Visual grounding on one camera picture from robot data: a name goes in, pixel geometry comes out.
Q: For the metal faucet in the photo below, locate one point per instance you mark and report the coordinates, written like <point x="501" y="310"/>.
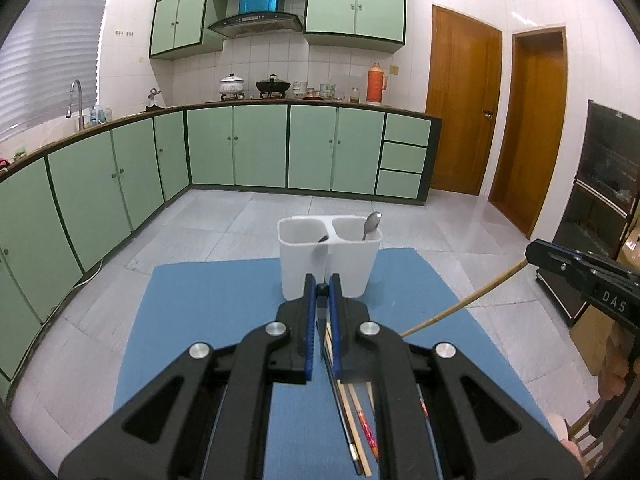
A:
<point x="79" y="105"/>

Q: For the black range hood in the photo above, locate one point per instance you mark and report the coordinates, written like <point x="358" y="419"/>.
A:
<point x="255" y="24"/>

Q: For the person's right hand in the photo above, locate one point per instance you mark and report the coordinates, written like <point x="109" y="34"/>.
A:
<point x="614" y="370"/>

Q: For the black wok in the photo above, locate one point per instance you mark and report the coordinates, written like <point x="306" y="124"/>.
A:
<point x="272" y="86"/>

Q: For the metal kettle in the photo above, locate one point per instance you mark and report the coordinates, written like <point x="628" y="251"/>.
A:
<point x="154" y="101"/>

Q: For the white double utensil holder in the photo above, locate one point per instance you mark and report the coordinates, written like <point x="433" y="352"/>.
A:
<point x="350" y="265"/>

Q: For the glass jar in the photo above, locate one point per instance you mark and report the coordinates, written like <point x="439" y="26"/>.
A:
<point x="354" y="95"/>

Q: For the orange thermos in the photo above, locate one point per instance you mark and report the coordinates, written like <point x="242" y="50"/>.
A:
<point x="376" y="85"/>

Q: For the light wooden chopstick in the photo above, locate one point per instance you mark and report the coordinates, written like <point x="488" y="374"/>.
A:
<point x="465" y="300"/>

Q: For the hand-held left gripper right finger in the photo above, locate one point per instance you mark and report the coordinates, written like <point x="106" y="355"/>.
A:
<point x="336" y="340"/>

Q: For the green lower kitchen cabinets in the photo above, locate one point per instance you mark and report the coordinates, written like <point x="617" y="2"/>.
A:
<point x="260" y="145"/>

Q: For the black glass cabinet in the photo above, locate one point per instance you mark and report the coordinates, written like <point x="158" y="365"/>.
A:
<point x="600" y="185"/>

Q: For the white window blinds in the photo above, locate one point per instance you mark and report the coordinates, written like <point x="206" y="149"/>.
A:
<point x="50" y="60"/>

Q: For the green kitchen cabinets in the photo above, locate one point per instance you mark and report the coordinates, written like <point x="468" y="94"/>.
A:
<point x="260" y="145"/>
<point x="330" y="5"/>

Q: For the green upper kitchen cabinets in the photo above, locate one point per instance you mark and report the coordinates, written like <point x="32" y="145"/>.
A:
<point x="330" y="5"/>

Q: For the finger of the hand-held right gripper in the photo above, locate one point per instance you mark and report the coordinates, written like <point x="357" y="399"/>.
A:
<point x="555" y="265"/>

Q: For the white cooking pot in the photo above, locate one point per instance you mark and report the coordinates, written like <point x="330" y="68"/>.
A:
<point x="232" y="86"/>

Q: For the patterned jar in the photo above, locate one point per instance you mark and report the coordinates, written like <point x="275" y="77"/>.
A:
<point x="327" y="91"/>
<point x="300" y="90"/>

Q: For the cardboard box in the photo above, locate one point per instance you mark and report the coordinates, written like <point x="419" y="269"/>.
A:
<point x="592" y="340"/>

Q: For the wooden door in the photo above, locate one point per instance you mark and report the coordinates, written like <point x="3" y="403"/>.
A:
<point x="462" y="105"/>
<point x="530" y="135"/>

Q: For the blue mat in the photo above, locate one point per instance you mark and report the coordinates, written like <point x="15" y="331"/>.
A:
<point x="200" y="310"/>

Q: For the wooden chair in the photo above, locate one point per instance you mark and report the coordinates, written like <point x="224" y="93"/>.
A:
<point x="582" y="425"/>

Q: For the black chopstick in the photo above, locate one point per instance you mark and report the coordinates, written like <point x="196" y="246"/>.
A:
<point x="351" y="442"/>

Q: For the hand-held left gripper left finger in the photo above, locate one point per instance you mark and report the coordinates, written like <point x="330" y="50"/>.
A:
<point x="312" y="330"/>

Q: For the plain wooden chopstick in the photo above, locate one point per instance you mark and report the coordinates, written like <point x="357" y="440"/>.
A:
<point x="364" y="457"/>

